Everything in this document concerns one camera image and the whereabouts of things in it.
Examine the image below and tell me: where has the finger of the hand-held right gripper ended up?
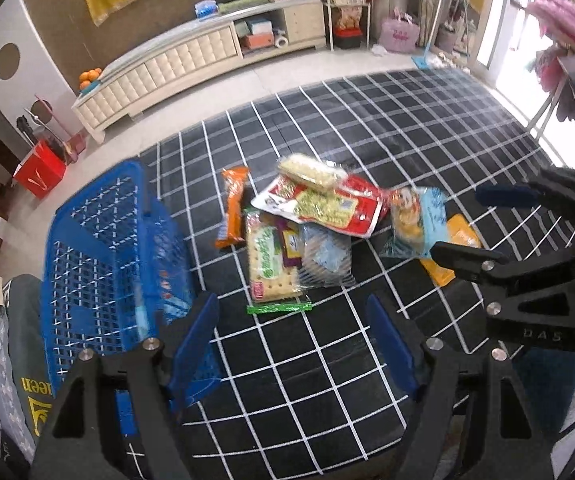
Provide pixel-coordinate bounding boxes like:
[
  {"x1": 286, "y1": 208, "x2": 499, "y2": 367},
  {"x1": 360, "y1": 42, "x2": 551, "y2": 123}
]
[
  {"x1": 430, "y1": 241, "x2": 575, "y2": 306},
  {"x1": 475, "y1": 167, "x2": 575, "y2": 241}
]

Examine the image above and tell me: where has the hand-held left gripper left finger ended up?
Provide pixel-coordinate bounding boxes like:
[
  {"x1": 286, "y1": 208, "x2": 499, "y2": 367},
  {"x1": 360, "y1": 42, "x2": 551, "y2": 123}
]
[{"x1": 30, "y1": 291, "x2": 221, "y2": 480}]

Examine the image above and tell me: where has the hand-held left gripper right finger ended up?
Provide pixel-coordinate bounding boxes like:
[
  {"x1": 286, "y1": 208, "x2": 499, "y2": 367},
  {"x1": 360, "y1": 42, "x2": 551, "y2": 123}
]
[{"x1": 365, "y1": 294, "x2": 555, "y2": 480}]

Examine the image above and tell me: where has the yellow snack packet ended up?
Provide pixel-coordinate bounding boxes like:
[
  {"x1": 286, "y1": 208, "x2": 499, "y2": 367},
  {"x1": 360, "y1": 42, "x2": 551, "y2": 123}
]
[{"x1": 420, "y1": 214, "x2": 483, "y2": 287}]

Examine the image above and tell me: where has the cartoon print blue snack bag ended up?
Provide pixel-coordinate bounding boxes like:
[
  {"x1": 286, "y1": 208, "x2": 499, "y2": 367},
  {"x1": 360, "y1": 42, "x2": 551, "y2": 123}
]
[{"x1": 380, "y1": 186, "x2": 451, "y2": 260}]

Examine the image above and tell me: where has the green-edged cracker packet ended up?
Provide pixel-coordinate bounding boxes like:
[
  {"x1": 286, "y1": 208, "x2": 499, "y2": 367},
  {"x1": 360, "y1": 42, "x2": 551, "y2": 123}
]
[{"x1": 244, "y1": 210, "x2": 313, "y2": 315}]

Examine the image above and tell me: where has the pale blue snack packet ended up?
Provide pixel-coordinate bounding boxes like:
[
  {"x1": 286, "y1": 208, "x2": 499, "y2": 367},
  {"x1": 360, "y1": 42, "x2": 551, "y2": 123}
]
[{"x1": 297, "y1": 222, "x2": 358, "y2": 288}]

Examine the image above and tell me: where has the large red snack bag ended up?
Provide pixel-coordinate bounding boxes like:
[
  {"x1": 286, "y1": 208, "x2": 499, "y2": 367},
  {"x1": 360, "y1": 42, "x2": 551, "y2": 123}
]
[{"x1": 251, "y1": 172, "x2": 393, "y2": 238}]

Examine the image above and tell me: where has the small purple snack packet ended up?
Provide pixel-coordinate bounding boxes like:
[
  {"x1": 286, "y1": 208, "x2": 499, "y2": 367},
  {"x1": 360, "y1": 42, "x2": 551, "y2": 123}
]
[{"x1": 275, "y1": 215, "x2": 302, "y2": 267}]

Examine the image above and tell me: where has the blue plastic basket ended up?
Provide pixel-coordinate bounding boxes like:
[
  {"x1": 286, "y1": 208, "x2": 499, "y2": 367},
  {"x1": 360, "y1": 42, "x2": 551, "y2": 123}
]
[{"x1": 42, "y1": 159, "x2": 221, "y2": 411}]

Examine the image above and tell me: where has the orange snack packet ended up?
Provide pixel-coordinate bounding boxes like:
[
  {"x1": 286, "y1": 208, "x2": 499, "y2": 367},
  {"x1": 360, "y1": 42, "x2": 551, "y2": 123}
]
[{"x1": 215, "y1": 166, "x2": 251, "y2": 250}]

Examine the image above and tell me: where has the clear sandwich cracker pack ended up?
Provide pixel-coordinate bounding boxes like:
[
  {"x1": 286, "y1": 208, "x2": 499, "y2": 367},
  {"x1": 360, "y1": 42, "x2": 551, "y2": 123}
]
[{"x1": 278, "y1": 155, "x2": 348, "y2": 192}]

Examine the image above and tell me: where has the blue flat mop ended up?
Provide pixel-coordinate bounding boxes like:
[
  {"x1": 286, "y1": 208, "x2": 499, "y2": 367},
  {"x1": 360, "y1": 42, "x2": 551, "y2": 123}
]
[{"x1": 411, "y1": 0, "x2": 463, "y2": 71}]

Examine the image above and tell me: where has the dark green printed cloth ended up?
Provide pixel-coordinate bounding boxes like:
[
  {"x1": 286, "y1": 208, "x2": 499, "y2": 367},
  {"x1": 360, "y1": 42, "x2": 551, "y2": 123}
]
[{"x1": 5, "y1": 275, "x2": 58, "y2": 441}]

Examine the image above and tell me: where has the pink fluffy cloth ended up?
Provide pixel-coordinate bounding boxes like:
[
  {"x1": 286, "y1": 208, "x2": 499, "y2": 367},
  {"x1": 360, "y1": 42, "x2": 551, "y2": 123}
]
[{"x1": 525, "y1": 0, "x2": 575, "y2": 57}]

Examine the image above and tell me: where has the pink gift bag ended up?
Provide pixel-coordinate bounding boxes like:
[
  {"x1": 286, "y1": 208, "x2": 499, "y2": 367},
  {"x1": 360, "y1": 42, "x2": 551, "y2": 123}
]
[{"x1": 380, "y1": 8, "x2": 421, "y2": 53}]

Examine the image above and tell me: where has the pale blue floral cloth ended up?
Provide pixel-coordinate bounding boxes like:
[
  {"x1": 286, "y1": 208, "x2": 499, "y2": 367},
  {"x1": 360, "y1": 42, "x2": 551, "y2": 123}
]
[{"x1": 0, "y1": 305, "x2": 36, "y2": 463}]

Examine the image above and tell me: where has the black white-grid mat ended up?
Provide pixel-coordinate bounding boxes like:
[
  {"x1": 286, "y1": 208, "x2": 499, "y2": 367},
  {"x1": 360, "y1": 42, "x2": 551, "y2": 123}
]
[{"x1": 118, "y1": 67, "x2": 575, "y2": 480}]

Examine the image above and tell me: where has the red and black crate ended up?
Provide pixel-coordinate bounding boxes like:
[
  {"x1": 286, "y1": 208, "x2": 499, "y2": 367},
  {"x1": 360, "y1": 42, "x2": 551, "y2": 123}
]
[{"x1": 334, "y1": 25, "x2": 368, "y2": 50}]

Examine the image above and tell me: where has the red cardboard box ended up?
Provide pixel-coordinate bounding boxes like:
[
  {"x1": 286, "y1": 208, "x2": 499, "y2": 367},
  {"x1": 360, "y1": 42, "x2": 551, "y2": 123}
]
[{"x1": 12, "y1": 140, "x2": 67, "y2": 200}]

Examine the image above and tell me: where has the white metal shelf rack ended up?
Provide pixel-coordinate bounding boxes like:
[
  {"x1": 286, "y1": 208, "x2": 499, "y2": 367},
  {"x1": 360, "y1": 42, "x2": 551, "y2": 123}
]
[{"x1": 305, "y1": 0, "x2": 374, "y2": 52}]

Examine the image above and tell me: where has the cream quilted tv cabinet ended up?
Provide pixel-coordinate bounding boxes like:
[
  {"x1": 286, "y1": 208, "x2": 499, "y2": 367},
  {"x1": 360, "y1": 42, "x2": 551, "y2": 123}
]
[{"x1": 71, "y1": 0, "x2": 327, "y2": 144}]

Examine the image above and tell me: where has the pile of oranges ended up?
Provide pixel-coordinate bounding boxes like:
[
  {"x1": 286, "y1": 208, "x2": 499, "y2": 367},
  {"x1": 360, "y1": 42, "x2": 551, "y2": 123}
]
[{"x1": 78, "y1": 67, "x2": 103, "y2": 92}]

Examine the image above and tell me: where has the folded green cloth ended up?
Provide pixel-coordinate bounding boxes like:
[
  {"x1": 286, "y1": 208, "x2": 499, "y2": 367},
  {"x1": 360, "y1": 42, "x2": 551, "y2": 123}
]
[{"x1": 218, "y1": 0, "x2": 275, "y2": 15}]

